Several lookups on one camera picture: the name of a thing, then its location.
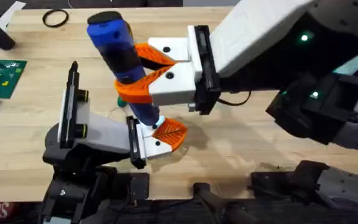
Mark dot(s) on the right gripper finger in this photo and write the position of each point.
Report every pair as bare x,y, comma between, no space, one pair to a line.
172,87

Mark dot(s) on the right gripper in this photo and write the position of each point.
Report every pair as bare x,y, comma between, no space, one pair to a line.
253,34

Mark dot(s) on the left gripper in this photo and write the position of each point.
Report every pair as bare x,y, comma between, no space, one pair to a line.
110,137

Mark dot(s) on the blue electric screwdriver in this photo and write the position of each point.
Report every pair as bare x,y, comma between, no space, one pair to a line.
117,40

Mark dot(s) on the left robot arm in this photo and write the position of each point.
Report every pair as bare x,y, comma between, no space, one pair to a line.
73,193

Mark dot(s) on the small green vegetable toy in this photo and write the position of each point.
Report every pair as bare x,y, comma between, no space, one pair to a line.
122,102

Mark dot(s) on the left wrist upright plate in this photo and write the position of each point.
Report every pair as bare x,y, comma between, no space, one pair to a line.
70,102

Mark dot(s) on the white paper sheet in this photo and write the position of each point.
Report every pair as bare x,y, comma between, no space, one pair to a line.
9,14

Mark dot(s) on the green board with toy blocks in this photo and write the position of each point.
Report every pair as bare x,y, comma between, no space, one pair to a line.
2,77

